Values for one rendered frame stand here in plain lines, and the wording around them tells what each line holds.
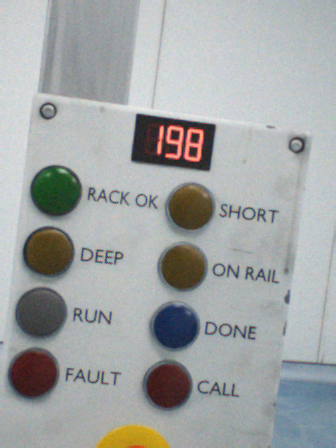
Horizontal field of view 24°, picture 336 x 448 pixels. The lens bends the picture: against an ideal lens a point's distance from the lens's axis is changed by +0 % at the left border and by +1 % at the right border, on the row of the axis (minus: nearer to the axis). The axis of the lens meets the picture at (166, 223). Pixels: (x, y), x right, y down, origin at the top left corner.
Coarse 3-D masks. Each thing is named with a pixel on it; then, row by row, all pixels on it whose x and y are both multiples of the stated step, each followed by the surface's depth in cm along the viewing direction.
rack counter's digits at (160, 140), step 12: (156, 132) 47; (168, 132) 47; (180, 132) 47; (192, 132) 47; (204, 132) 47; (144, 144) 47; (156, 144) 47; (168, 144) 47; (180, 144) 47; (192, 144) 47; (156, 156) 47; (168, 156) 47; (180, 156) 47; (192, 156) 47
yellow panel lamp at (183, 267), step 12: (168, 252) 47; (180, 252) 47; (192, 252) 47; (168, 264) 47; (180, 264) 47; (192, 264) 47; (204, 264) 48; (168, 276) 47; (180, 276) 47; (192, 276) 47; (180, 288) 47
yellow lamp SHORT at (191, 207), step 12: (180, 192) 47; (192, 192) 47; (204, 192) 47; (168, 204) 47; (180, 204) 47; (192, 204) 47; (204, 204) 47; (180, 216) 47; (192, 216) 47; (204, 216) 47; (192, 228) 47
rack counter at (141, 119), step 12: (144, 120) 47; (156, 120) 47; (168, 120) 47; (180, 120) 47; (144, 132) 47; (204, 144) 47; (132, 156) 47; (144, 156) 47; (204, 156) 48; (192, 168) 47; (204, 168) 48
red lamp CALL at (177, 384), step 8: (160, 368) 48; (168, 368) 48; (176, 368) 48; (152, 376) 48; (160, 376) 47; (168, 376) 48; (176, 376) 48; (184, 376) 48; (152, 384) 47; (160, 384) 47; (168, 384) 48; (176, 384) 48; (184, 384) 48; (152, 392) 48; (160, 392) 48; (168, 392) 48; (176, 392) 48; (184, 392) 48; (152, 400) 48; (160, 400) 48; (168, 400) 48; (176, 400) 48
